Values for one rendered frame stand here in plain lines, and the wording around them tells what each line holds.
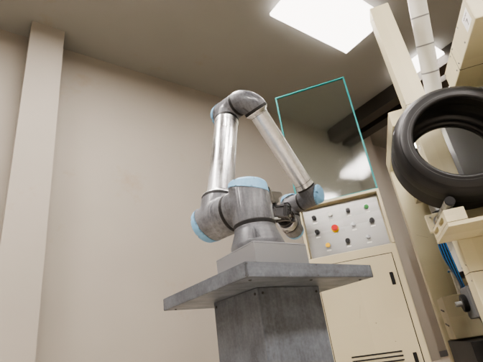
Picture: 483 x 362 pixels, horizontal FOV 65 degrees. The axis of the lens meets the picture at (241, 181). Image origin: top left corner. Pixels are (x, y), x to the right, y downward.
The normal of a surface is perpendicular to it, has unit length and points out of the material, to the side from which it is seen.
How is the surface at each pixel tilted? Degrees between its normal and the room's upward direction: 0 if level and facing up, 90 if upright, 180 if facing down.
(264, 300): 90
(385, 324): 90
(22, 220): 90
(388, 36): 90
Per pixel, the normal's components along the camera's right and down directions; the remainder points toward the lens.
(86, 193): 0.56, -0.41
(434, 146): -0.32, -0.36
